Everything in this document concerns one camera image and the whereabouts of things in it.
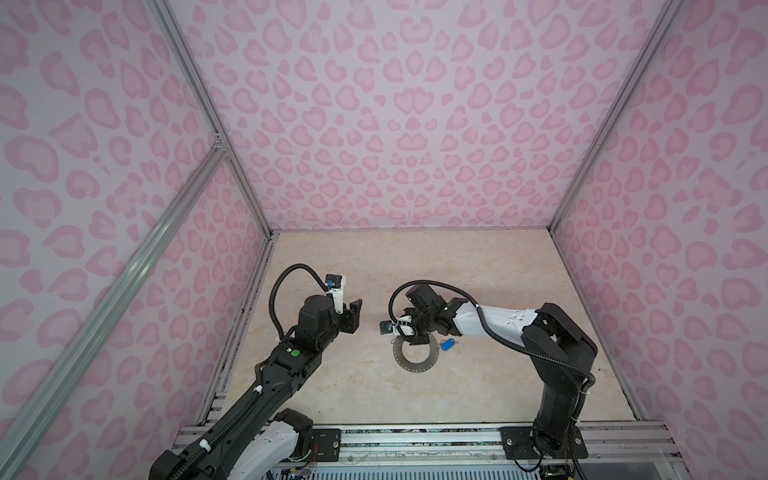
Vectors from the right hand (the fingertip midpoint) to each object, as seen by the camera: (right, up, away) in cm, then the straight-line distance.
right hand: (401, 323), depth 89 cm
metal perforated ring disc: (+3, -12, -2) cm, 12 cm away
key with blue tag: (+14, -7, +1) cm, 16 cm away
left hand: (-13, +10, -10) cm, 19 cm away
